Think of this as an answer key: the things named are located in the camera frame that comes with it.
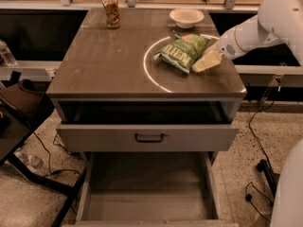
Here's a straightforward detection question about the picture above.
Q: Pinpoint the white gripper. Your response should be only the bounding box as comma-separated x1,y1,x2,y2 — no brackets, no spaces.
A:
192,27,244,73

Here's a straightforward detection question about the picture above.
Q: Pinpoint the green jalapeno chip bag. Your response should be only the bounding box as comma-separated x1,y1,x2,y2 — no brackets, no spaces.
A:
153,33,210,74

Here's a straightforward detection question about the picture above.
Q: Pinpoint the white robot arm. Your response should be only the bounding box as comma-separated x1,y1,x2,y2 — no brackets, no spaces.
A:
192,0,303,227

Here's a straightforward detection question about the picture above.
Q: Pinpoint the grey drawer cabinet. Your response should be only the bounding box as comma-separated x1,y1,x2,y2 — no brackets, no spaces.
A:
45,9,248,227

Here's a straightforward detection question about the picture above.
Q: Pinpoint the open grey lower drawer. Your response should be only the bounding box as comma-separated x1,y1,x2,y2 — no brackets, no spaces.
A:
63,152,239,227

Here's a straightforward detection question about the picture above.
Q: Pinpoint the white bowl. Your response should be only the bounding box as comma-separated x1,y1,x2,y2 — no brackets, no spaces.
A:
169,9,205,29

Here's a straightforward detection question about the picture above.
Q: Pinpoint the orange patterned drink can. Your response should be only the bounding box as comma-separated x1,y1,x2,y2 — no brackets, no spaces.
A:
101,0,120,28

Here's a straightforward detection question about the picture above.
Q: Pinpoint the black floor stand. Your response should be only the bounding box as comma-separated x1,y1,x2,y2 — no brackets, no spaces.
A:
257,159,279,197

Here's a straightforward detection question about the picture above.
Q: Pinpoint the dark brown chair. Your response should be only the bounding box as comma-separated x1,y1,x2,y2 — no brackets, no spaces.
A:
0,71,86,227

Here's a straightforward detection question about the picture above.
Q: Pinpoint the clear water bottle on shelf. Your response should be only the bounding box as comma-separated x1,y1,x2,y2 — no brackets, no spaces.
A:
0,40,17,66

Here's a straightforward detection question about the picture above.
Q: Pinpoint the clear water bottle on floor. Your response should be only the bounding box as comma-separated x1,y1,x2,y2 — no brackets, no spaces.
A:
15,151,47,176

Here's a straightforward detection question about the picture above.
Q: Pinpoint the black cable on right floor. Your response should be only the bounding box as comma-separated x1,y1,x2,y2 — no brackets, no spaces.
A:
244,99,276,223

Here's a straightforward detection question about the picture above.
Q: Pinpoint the black cable on floor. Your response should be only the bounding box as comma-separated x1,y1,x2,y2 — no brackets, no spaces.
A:
244,99,276,223
32,131,82,178

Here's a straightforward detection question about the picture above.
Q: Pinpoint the black cable on left floor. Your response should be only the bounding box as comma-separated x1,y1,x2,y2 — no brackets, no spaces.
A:
32,131,82,178

